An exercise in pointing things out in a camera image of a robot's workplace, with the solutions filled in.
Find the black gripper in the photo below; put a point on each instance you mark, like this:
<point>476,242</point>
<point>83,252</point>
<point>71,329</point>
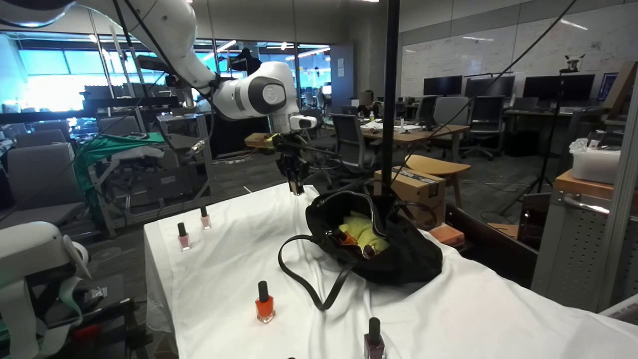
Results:
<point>291,164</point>

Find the red-orange nail polish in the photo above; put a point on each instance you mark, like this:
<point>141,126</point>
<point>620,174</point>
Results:
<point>345,238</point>

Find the dark maroon nail polish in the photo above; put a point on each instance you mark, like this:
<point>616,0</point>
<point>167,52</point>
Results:
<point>372,341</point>

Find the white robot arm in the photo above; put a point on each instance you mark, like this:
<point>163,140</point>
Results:
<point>167,28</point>

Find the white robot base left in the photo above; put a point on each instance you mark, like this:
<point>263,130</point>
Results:
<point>32,254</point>

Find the yellow cloth in bag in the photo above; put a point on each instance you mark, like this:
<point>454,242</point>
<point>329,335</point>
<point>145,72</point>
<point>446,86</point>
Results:
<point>363,234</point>

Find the pink nail polish back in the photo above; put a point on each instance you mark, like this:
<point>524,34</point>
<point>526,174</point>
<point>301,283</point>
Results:
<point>205,222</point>

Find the pink nail polish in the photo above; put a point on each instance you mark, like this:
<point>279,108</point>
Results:
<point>205,222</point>
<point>181,236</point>

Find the pink nail polish left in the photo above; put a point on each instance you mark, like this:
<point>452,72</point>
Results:
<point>181,236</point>

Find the large orange nail polish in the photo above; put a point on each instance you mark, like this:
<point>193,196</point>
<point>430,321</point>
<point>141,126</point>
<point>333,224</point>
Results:
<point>263,303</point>

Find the grey office chair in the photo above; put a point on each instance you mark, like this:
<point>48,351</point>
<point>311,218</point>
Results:
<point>351,148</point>

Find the white tablecloth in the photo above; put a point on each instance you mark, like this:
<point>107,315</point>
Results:
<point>205,297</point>

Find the cardboard box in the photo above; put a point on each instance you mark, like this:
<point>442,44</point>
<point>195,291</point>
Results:
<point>420,198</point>

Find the black vertical pole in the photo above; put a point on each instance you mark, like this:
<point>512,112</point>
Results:
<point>392,8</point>

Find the black tripod stand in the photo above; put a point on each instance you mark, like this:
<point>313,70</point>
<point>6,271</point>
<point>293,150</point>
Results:
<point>540,180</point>

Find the white metal cabinet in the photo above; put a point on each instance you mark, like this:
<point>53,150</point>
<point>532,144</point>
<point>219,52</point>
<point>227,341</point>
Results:
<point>570,257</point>

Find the black bag with strap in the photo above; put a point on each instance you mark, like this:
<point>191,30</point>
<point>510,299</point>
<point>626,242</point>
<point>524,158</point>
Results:
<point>408,257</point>

